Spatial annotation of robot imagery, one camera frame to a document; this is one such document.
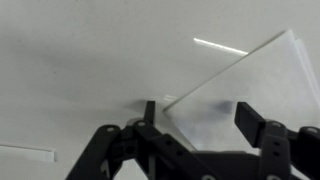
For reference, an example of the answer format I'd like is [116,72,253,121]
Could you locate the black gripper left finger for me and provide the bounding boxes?
[65,101,220,180]

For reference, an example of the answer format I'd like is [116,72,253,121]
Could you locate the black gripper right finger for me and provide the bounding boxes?
[234,102,320,180]

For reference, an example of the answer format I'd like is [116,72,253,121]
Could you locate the white paper napkin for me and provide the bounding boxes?
[165,30,320,151]

